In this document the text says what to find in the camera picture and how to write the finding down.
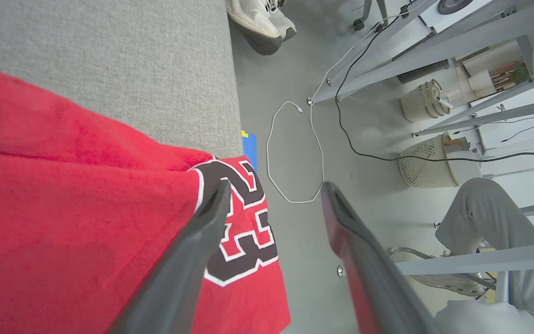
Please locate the grey fabric sofa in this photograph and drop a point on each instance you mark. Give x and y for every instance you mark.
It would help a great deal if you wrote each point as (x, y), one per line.
(109, 55)

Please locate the chrome chair base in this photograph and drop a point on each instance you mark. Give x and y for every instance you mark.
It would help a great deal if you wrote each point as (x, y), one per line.
(410, 252)

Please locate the blue floor tape patch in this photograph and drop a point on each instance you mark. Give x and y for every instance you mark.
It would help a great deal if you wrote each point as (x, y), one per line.
(250, 148)

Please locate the grey worn sneaker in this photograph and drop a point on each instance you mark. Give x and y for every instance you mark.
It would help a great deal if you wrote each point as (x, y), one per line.
(452, 284)

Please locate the small potted plant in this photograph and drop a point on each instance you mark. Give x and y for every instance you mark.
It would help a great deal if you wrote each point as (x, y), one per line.
(515, 74)

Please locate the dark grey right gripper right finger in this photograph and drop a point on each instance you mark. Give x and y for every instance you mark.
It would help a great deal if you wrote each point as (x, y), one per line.
(378, 287)

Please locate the person in grey trousers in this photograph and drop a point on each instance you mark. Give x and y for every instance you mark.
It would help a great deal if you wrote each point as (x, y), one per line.
(485, 213)

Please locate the beige woven laundry basket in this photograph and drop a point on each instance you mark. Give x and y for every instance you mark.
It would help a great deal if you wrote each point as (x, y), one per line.
(422, 164)

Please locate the dark grey rolled mat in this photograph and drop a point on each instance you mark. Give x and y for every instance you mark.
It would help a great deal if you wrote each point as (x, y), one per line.
(422, 72)

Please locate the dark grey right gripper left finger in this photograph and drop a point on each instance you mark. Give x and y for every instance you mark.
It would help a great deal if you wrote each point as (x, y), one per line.
(179, 278)

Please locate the red and white jersey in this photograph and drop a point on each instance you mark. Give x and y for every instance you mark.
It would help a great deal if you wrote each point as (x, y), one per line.
(63, 208)

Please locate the white washing machine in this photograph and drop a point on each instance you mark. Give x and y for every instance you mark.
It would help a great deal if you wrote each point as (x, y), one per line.
(452, 11)

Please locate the white sneaker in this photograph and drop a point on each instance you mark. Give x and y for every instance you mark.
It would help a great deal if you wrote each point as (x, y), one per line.
(257, 23)

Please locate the stacked white baskets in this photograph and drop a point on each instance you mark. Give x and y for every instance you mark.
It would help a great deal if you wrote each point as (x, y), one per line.
(420, 102)

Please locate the grey metal table frame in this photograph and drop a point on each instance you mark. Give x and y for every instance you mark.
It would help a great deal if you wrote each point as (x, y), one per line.
(434, 51)
(480, 260)

